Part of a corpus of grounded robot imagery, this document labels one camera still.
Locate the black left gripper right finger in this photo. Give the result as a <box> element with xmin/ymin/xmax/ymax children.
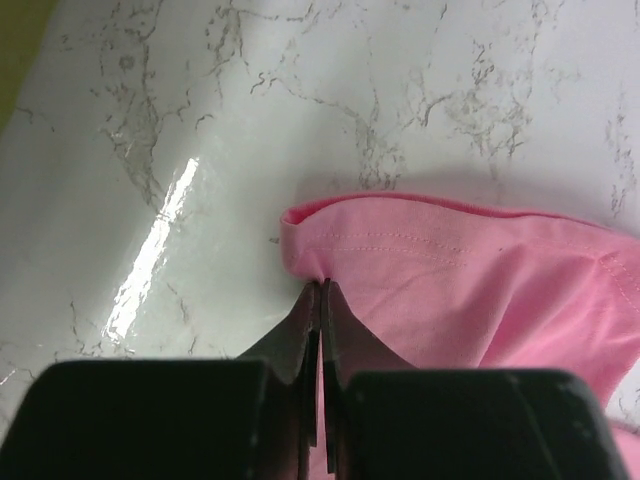
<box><xmin>319</xmin><ymin>281</ymin><xmax>631</xmax><ymax>479</ymax></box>

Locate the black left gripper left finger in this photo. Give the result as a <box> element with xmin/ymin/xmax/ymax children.
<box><xmin>1</xmin><ymin>283</ymin><xmax>320</xmax><ymax>479</ymax></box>

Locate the pink t shirt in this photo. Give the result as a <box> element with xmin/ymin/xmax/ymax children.
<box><xmin>277</xmin><ymin>192</ymin><xmax>640</xmax><ymax>480</ymax></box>

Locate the olive green plastic bin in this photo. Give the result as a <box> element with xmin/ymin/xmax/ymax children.
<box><xmin>0</xmin><ymin>0</ymin><xmax>57</xmax><ymax>130</ymax></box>

